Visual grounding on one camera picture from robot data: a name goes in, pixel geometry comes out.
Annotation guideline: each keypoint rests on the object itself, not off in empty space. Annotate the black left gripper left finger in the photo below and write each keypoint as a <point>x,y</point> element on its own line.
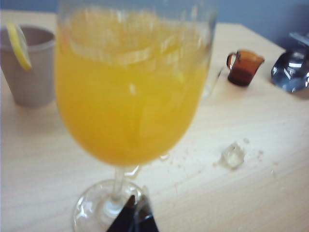
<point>124,220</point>

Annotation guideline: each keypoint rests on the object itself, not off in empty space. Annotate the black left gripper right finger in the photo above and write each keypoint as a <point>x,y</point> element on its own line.
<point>147,222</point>

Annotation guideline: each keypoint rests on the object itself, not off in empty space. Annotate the wine glass with orange juice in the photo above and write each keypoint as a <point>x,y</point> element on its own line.
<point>130,101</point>

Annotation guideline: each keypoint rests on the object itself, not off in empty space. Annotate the white paper cup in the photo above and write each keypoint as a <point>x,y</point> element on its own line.
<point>31,82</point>

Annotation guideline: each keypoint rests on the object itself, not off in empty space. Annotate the amber glass measuring cup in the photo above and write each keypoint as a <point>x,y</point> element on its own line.
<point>241,72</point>

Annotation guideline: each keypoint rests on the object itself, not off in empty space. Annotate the yellow lemon slice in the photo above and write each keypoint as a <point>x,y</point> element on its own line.
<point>20,48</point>

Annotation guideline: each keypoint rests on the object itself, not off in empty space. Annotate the silver foil bag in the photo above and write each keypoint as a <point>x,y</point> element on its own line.
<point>289,70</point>

